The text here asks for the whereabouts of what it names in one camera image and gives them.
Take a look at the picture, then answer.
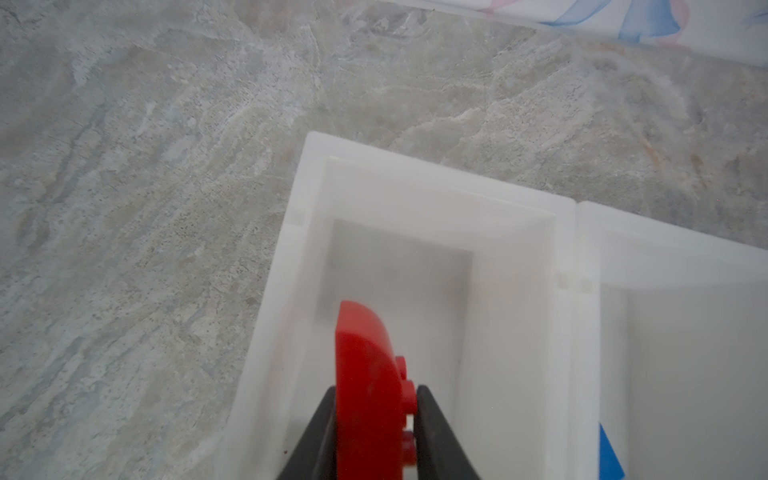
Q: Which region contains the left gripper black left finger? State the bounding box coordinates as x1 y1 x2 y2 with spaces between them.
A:
277 387 337 480

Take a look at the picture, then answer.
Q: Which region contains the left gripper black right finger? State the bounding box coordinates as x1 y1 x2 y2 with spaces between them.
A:
414 385 480 480

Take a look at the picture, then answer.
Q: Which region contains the red curved lego brick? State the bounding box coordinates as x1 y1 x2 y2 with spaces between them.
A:
335 300 417 479

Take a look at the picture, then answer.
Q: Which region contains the blue lego brick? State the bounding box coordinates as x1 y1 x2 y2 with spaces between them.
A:
598 424 626 480

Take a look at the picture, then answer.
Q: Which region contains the white left plastic bin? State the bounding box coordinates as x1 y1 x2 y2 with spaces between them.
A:
214 132 576 479

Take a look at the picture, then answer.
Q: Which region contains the white plastic bin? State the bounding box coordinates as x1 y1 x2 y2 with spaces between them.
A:
214 132 576 479
568 202 767 479

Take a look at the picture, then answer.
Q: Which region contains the white middle plastic bin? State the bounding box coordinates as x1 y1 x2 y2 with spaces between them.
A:
568 202 767 479

